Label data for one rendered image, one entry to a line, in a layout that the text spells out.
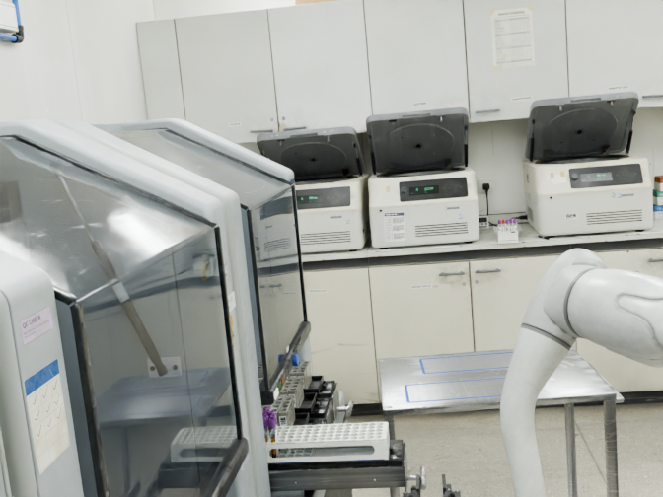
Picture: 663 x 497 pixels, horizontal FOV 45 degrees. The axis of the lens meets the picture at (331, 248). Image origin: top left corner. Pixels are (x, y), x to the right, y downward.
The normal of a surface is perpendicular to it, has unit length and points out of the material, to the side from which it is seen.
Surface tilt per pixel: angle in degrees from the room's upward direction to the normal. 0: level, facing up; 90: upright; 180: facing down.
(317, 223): 90
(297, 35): 90
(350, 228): 90
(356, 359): 90
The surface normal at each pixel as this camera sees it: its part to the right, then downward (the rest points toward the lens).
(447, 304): -0.14, 0.17
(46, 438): 0.99, -0.07
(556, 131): 0.00, 0.88
